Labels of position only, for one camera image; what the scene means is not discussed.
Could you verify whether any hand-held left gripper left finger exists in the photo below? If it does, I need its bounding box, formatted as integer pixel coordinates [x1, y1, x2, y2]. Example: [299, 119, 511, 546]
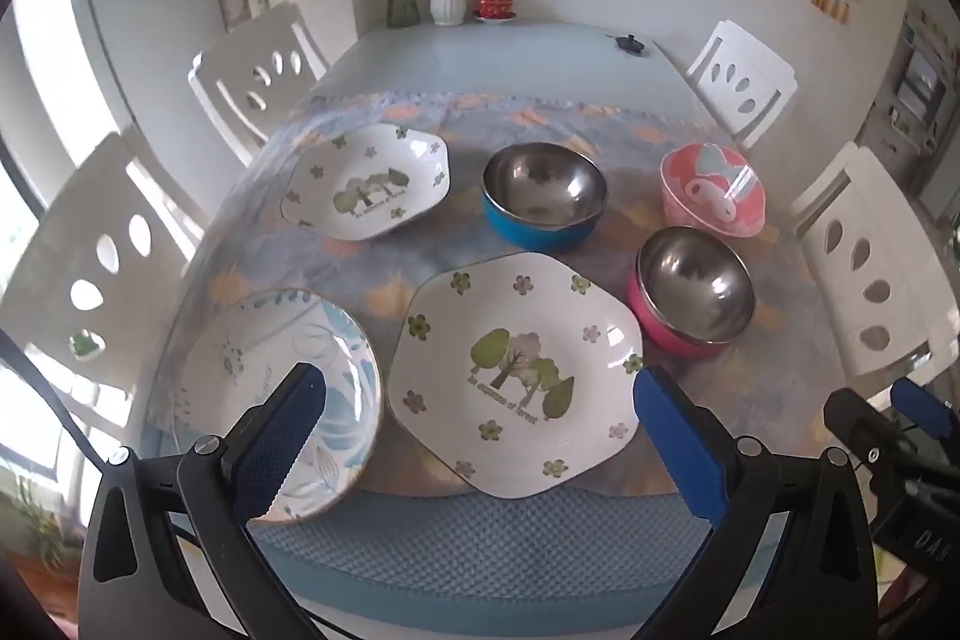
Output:
[79, 362, 331, 640]

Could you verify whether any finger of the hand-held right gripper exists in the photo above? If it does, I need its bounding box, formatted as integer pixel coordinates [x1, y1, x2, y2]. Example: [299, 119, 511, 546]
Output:
[891, 379, 960, 442]
[823, 389, 912, 483]

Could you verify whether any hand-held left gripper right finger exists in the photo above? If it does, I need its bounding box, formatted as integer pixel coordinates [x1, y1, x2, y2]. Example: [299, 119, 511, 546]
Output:
[632, 364, 875, 640]

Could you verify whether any round blue floral plate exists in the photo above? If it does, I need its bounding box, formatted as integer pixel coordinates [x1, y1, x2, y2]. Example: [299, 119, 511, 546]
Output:
[176, 289, 385, 525]

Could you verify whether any pink steel bowl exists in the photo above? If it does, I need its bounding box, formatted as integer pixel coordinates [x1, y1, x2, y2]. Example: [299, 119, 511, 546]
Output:
[626, 226, 756, 357]

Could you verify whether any large tree print plate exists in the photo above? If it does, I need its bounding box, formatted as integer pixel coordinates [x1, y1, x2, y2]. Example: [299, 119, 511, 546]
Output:
[388, 251, 646, 500]

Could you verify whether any small tree print plate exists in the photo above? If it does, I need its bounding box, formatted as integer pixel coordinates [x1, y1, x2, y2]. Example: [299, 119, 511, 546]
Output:
[280, 122, 451, 241]

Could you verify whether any pink cartoon bowl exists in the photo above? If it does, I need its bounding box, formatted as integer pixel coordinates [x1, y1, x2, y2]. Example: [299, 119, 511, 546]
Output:
[660, 143, 767, 240]

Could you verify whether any blue steel bowl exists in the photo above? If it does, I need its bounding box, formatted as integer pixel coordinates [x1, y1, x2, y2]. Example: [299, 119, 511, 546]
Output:
[480, 143, 608, 251]

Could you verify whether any white dining chair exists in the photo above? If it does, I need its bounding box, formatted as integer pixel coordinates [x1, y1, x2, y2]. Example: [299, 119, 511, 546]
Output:
[686, 20, 797, 150]
[787, 143, 960, 386]
[187, 2, 331, 161]
[0, 130, 211, 431]

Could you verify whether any blue woven placemat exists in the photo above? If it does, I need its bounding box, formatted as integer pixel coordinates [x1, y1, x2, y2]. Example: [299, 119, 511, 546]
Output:
[247, 486, 721, 611]

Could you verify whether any green potted plant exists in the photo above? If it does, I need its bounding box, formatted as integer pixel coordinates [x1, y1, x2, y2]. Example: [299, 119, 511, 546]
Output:
[0, 475, 83, 581]

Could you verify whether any grey orange patterned tablecloth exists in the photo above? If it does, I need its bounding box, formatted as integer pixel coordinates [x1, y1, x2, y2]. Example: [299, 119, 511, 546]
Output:
[146, 91, 826, 498]

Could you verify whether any thick black cable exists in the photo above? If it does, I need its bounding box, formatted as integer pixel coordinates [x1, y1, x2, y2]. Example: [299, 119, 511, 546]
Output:
[0, 329, 102, 465]

